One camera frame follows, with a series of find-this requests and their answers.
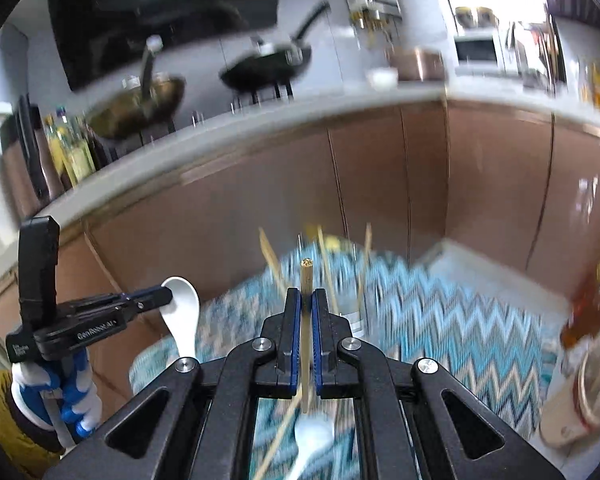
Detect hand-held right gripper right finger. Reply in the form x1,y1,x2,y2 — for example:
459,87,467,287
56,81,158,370
311,287,566,480

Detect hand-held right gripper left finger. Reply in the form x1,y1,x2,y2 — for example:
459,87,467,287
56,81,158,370
42,287,303,480

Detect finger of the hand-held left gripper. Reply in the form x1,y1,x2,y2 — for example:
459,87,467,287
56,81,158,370
120,297,174,320
112,285,175,304

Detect bamboo chopstick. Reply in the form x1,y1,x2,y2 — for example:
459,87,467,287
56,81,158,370
252,400,301,480
317,226,339,313
356,223,372,306
258,227,287,293
300,258,315,413

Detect wire utensil holder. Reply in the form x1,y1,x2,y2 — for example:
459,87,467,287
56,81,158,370
329,240,369,342

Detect white soup spoon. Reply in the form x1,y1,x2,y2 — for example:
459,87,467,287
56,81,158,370
289,414,334,480
161,276,201,361

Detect person's left forearm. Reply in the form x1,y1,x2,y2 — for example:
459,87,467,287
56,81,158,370
0,370,66,480

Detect person's left hand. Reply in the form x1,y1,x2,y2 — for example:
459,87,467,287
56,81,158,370
11,350,102,441

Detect zigzag patterned mat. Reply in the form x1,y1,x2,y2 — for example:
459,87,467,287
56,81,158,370
130,247,556,480

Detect dark sauce bottle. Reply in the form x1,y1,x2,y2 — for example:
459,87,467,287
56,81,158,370
82,120,107,171

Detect clear cooking oil bottle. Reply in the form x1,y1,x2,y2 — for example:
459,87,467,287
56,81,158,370
55,106,97,185
44,116,73,189

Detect brown thermos pot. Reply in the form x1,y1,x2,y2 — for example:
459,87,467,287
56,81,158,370
0,95,63,218

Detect bronze wok with lid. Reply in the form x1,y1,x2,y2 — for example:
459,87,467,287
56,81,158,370
82,35,187,141

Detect black gas stove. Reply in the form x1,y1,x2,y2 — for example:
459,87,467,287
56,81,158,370
95,80,296,161

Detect black wok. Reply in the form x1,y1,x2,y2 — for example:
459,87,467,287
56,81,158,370
220,1,331,93

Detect beige plastic container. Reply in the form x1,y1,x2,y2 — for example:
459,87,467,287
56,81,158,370
539,337,600,448

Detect large amber oil bottle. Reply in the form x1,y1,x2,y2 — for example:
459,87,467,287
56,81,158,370
560,260,600,351

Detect white bowl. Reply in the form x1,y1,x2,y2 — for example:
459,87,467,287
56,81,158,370
367,67,398,89

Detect black range hood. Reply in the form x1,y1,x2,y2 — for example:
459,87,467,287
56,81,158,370
47,0,286,92

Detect bronze rice cooker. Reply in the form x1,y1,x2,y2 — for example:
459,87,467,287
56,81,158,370
392,47,446,82

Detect white microwave oven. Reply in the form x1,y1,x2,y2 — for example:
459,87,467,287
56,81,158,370
452,30,506,66

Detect metal kitchen faucet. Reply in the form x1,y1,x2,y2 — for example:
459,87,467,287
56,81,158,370
510,20,566,96

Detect stacked metal bowls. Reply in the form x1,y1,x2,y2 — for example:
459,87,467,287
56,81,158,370
454,6,500,31

